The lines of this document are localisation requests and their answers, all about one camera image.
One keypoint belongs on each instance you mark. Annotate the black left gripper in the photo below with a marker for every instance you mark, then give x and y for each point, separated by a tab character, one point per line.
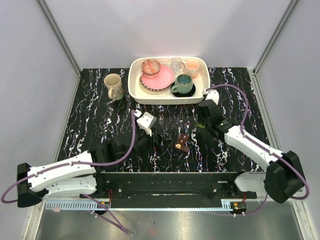
153	144

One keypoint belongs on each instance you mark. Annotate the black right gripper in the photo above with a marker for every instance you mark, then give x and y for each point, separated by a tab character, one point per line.
198	112

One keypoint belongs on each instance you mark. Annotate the green pill bottle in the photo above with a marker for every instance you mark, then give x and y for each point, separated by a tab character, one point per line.
201	125

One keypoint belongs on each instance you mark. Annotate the brown pill organizer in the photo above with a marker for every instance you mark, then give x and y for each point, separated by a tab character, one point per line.
182	140

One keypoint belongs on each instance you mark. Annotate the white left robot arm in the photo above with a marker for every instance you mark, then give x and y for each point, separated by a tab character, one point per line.
36	182

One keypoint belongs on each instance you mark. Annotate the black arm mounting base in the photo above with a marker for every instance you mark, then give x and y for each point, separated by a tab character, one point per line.
120	185

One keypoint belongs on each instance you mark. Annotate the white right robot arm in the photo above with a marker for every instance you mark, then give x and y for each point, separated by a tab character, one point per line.
283	175

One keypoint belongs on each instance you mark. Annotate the black saucer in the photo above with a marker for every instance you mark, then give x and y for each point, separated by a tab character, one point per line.
192	91

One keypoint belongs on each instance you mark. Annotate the teal green mug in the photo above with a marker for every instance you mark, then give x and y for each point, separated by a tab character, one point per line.
183	84

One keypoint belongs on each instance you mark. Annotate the peach pink mug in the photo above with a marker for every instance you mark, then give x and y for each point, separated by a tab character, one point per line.
191	68

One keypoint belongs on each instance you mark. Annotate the striped rim plate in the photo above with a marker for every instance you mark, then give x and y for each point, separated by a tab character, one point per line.
151	90

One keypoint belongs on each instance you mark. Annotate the pink plate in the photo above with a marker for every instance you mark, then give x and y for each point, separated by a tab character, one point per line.
163	80

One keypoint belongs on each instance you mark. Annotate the clear glass cup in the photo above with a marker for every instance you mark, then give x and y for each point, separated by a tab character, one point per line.
177	65

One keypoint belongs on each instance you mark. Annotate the white rectangular basin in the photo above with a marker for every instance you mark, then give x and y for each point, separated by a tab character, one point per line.
140	95

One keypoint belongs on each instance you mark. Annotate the red patterned glass bowl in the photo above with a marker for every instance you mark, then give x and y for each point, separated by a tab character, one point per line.
150	68

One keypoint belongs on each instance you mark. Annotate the beige floral mug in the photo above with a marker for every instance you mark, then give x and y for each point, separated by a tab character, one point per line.
113	82

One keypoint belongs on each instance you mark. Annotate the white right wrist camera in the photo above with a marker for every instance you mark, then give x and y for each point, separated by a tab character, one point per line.
212	95

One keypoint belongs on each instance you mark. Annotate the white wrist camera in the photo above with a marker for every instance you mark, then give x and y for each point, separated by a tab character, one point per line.
212	95
145	121

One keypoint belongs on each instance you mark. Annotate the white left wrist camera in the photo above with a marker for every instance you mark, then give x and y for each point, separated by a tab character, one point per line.
145	121

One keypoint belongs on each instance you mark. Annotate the white slotted cable duct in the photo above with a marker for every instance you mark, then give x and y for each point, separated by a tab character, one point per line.
81	205

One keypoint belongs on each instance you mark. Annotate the right aluminium frame post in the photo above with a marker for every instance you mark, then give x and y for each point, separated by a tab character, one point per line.
276	33

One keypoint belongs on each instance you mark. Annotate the aluminium frame post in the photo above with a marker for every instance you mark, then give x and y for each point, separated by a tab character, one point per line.
276	33
58	34

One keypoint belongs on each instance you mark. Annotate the left aluminium frame post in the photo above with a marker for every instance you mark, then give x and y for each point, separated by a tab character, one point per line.
58	34

